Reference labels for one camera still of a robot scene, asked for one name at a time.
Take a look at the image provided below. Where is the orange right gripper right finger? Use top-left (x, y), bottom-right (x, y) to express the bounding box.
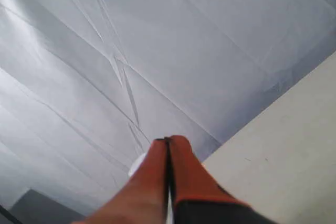
top-left (168, 135), bottom-right (272, 223)

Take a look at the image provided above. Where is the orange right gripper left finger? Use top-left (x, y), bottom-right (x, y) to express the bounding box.
top-left (80, 139), bottom-right (168, 223)

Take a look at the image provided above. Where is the clear bottle white cap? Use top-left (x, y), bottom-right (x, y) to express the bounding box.
top-left (128, 153), bottom-right (146, 177)

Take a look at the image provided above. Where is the white backdrop cloth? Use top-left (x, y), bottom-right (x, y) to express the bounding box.
top-left (1, 0), bottom-right (335, 214)

